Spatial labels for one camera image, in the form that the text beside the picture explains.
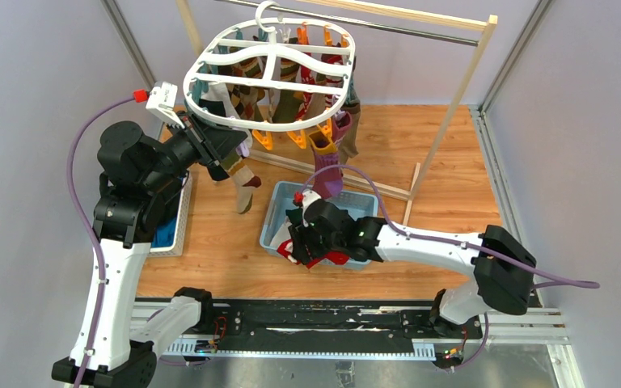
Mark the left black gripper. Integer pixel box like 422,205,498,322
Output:
142,111,247,192

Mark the lilac clothes peg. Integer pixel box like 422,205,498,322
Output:
236,141,252,158

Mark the beige striped ribbed sock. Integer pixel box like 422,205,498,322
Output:
221,150,262,214

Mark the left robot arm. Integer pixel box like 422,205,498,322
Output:
51,112,245,387

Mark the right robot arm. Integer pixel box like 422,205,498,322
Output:
277,200,536,337

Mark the white oval clip hanger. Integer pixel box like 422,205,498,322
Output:
183,1,356,133

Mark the orange clothes peg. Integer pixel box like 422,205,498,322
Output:
251,129,273,150

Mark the purple mustard hanging sock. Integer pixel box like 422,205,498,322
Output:
309,130,344,199

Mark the argyle brown hanging sock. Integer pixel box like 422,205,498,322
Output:
230,57,264,121

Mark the light blue plastic basket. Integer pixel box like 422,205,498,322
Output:
260,181,386,270

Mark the white hanging sock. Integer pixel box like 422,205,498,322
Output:
198,82,240,119

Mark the olive tan hanging sock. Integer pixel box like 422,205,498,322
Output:
338,102,361,164

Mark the blue cloth in basket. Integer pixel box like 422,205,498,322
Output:
151,217,177,248

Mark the white plastic basket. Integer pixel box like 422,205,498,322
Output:
148,174,193,257

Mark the metal rack rod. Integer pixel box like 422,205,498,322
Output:
219,0,480,47

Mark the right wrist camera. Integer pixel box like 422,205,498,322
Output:
294,189,323,227

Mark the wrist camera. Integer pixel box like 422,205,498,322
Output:
294,189,323,227
145,82,184,129

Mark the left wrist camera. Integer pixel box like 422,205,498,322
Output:
145,82,184,129

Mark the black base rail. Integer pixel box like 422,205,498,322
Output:
207,299,484,356

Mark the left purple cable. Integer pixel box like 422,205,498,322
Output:
66,89,148,388

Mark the purple cable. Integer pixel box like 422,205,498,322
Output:
294,164,601,370
66,89,148,388

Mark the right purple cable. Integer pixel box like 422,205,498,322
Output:
294,164,601,370

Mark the wooden clothes rack frame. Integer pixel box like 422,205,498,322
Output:
175,1,498,224

